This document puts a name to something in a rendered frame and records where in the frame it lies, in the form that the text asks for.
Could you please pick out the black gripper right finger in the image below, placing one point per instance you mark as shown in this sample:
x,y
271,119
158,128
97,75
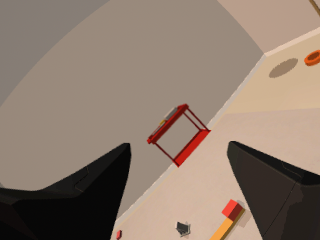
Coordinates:
x,y
283,199

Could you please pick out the orange bar with red end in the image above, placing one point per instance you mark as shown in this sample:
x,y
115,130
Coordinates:
x,y
233,211

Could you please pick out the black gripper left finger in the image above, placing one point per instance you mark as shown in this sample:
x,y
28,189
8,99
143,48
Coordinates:
x,y
82,206

